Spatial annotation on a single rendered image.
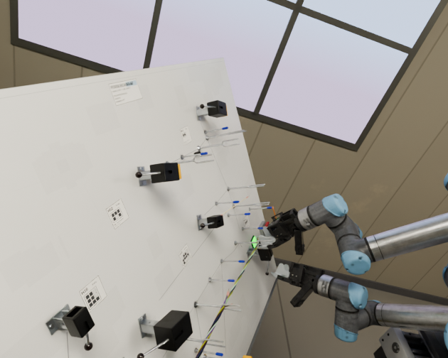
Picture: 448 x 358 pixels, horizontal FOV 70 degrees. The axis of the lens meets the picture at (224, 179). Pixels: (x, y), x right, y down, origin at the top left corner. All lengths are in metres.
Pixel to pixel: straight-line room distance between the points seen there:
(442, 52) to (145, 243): 2.14
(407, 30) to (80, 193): 2.04
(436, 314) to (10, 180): 1.12
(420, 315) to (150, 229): 0.85
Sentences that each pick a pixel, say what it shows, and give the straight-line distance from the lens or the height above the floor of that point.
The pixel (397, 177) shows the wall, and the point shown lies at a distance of 2.75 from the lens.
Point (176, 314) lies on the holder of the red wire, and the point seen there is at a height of 1.33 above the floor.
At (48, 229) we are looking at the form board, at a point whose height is 1.51.
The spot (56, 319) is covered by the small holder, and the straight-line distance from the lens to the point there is 0.64.
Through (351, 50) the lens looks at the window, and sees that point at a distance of 2.21.
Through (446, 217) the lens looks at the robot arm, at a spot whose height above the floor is 1.61.
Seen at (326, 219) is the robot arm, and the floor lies 1.42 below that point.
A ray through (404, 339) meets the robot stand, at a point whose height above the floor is 1.12.
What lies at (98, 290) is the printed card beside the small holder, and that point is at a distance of 0.70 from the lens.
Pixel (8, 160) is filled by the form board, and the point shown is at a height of 1.61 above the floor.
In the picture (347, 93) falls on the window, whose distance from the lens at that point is 2.28.
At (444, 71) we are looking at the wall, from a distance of 2.53.
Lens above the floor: 1.94
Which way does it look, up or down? 30 degrees down
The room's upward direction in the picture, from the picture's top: 21 degrees clockwise
